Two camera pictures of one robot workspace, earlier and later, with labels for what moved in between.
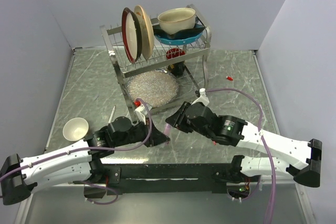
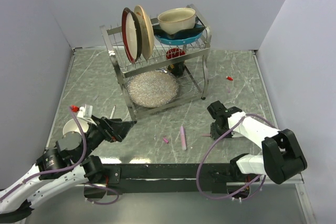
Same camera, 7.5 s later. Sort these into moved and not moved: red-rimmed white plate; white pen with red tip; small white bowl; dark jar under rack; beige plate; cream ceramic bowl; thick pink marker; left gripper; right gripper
Moved: right gripper; left gripper; thick pink marker
Not moved: beige plate; white pen with red tip; small white bowl; cream ceramic bowl; dark jar under rack; red-rimmed white plate
